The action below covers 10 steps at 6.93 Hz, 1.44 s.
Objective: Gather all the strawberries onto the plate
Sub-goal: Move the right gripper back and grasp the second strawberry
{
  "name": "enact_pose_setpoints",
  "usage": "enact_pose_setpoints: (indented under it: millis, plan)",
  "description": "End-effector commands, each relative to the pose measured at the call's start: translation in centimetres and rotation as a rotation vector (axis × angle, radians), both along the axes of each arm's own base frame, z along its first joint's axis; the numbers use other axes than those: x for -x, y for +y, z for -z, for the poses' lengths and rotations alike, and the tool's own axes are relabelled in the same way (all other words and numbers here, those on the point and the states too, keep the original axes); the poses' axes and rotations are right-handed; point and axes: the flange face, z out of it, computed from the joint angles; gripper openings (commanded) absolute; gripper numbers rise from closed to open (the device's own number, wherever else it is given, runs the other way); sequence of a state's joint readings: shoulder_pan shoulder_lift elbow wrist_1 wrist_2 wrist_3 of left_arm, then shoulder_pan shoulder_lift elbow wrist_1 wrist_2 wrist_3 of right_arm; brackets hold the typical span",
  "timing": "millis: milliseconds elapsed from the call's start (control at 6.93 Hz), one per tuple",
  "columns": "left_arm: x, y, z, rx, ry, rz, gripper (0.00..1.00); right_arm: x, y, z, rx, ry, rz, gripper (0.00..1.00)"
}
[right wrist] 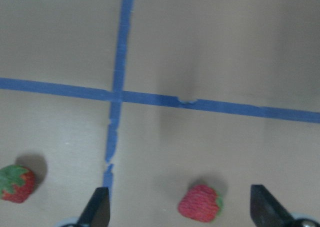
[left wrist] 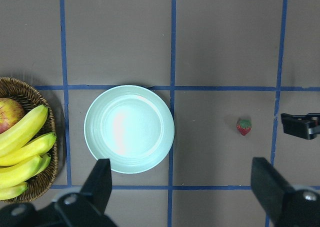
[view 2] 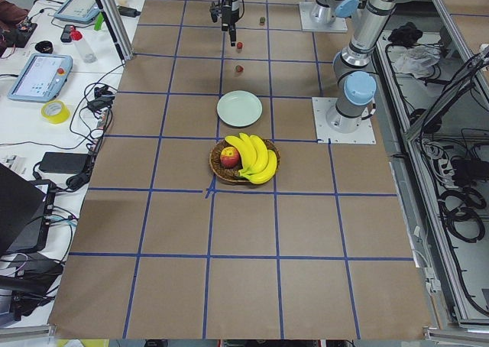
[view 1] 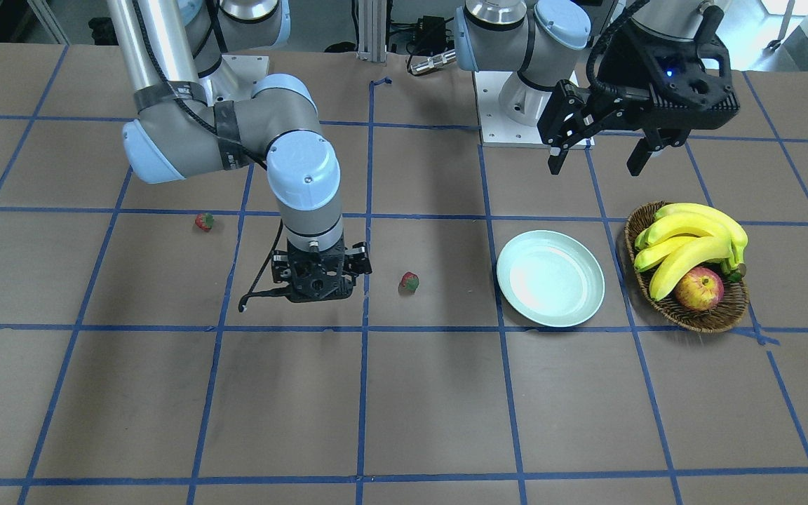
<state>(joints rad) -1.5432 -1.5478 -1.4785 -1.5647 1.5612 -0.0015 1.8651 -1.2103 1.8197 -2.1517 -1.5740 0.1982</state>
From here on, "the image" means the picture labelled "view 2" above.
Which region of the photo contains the teach pendant far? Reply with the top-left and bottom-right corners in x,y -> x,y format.
53,0 -> 99,24

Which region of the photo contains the white crumpled cloth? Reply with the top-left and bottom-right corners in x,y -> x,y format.
393,46 -> 441,79

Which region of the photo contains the aluminium frame post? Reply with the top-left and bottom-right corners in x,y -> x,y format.
95,0 -> 134,62

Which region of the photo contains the black power adapter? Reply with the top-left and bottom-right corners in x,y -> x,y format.
39,152 -> 89,174

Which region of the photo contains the black phone device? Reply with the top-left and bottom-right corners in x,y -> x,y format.
60,24 -> 76,44

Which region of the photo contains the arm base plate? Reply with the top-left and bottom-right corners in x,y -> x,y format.
312,97 -> 376,144
299,2 -> 348,34

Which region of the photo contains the clear bottle red cap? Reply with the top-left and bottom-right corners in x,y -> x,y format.
70,27 -> 97,63

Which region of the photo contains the red apple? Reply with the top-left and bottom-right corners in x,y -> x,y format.
220,146 -> 241,168

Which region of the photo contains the wicker basket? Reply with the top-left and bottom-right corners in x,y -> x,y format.
209,138 -> 282,185

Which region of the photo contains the yellow tape roll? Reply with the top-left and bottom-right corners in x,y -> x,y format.
40,100 -> 70,125

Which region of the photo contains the teach pendant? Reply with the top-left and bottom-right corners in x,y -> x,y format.
53,0 -> 99,24
8,54 -> 73,103

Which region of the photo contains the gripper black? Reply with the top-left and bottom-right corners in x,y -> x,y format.
209,0 -> 240,47

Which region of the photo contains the black laptop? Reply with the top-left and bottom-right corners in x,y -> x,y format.
1,165 -> 55,255

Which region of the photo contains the light green plate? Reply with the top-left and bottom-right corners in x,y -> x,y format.
216,90 -> 263,128

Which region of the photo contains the black round bowl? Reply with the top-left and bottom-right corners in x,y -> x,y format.
34,41 -> 53,54

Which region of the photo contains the yellow banana bunch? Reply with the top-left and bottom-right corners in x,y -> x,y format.
225,133 -> 279,185

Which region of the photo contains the teach pendant near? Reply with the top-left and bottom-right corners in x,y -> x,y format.
8,54 -> 73,103

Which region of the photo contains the black cloth bundle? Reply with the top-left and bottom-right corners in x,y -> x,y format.
388,22 -> 423,47

